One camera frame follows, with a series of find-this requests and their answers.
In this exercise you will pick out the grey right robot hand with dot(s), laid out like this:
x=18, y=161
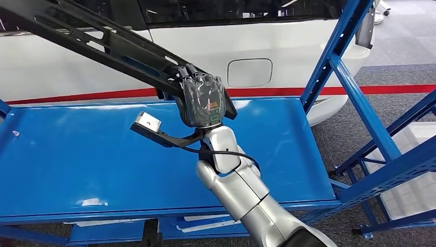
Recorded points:
x=202, y=102

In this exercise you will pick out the dark left robot hand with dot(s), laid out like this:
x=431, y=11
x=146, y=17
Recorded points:
x=159, y=237

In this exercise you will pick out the black plastic plate frame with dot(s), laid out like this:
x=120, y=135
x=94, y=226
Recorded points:
x=136, y=51

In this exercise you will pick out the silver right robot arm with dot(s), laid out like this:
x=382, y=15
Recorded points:
x=238, y=191

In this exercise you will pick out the white car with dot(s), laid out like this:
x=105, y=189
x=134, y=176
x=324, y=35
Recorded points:
x=272, y=44

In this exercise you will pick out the red barrier belt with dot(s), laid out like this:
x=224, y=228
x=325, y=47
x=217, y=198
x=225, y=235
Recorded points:
x=306, y=90

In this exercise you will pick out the white wheeled stand base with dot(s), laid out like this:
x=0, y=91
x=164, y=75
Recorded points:
x=379, y=15

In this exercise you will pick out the large white plastic crate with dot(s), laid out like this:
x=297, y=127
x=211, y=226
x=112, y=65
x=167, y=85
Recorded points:
x=412, y=197

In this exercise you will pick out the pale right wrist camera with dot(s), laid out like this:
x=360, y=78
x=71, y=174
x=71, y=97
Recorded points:
x=148, y=122

